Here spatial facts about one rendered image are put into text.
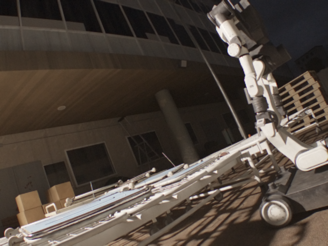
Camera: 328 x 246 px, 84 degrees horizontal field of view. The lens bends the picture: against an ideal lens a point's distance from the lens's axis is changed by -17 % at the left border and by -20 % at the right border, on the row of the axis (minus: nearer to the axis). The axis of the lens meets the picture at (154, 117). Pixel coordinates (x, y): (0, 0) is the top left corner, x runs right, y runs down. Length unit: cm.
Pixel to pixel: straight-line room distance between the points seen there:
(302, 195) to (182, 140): 676
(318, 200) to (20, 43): 571
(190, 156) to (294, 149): 655
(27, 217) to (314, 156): 444
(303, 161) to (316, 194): 21
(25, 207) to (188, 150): 555
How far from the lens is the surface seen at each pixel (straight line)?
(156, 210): 121
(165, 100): 815
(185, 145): 785
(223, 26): 138
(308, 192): 137
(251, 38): 147
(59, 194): 489
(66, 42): 606
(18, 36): 579
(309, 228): 131
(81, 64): 519
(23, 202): 465
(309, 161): 143
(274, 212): 141
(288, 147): 148
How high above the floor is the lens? 61
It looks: 13 degrees up
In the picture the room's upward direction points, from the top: 23 degrees counter-clockwise
